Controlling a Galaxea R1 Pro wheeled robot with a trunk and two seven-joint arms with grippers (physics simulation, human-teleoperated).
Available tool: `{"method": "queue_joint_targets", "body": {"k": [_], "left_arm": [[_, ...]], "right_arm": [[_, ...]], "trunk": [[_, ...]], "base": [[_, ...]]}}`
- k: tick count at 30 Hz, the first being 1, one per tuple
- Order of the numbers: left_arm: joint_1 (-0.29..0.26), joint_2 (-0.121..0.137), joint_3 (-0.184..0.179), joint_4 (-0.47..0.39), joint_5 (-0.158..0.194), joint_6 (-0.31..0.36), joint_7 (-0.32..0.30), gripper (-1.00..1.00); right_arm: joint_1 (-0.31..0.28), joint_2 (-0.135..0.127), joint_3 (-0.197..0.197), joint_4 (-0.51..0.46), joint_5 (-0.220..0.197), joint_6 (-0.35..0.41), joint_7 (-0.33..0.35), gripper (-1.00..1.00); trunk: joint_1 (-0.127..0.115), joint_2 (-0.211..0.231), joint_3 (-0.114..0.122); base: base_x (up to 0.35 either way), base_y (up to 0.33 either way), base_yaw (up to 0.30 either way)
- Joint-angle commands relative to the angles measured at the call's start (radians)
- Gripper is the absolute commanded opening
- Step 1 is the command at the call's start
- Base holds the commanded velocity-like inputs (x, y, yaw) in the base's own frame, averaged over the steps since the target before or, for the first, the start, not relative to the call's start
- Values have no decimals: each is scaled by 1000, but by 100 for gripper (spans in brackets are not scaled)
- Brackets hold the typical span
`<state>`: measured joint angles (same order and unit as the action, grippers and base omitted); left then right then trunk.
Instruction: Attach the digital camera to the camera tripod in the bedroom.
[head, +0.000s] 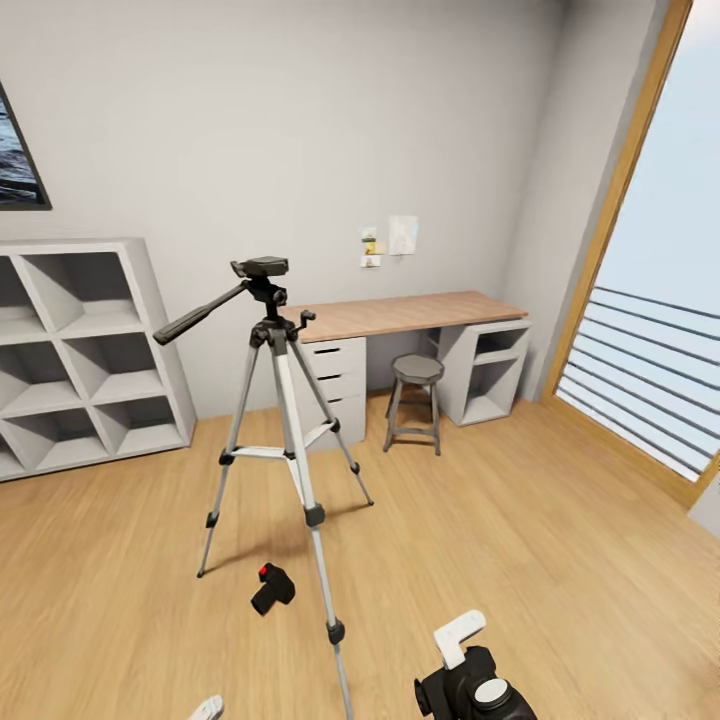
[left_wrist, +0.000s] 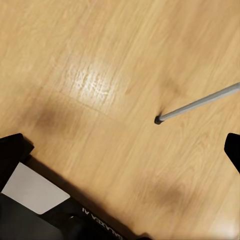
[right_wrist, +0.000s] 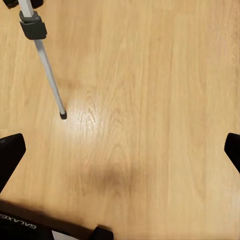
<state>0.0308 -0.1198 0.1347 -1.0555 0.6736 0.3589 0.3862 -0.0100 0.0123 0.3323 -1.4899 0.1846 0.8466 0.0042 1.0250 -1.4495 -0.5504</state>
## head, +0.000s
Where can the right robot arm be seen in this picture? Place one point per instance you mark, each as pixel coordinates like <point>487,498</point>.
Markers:
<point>467,687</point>

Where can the digital camera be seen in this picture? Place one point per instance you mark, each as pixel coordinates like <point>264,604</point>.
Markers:
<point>277,586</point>

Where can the fixed window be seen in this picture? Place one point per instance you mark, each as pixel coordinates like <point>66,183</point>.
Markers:
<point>637,366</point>

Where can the desk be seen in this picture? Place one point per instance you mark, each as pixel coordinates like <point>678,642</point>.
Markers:
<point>482,343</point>

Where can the camera tripod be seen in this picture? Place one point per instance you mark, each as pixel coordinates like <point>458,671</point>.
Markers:
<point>276,331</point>

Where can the painting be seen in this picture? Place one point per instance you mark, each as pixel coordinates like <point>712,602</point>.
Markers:
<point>20,182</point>

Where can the taboret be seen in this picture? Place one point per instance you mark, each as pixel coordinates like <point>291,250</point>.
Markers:
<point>418,369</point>

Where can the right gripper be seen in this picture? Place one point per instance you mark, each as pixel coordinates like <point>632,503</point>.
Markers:
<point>439,692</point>

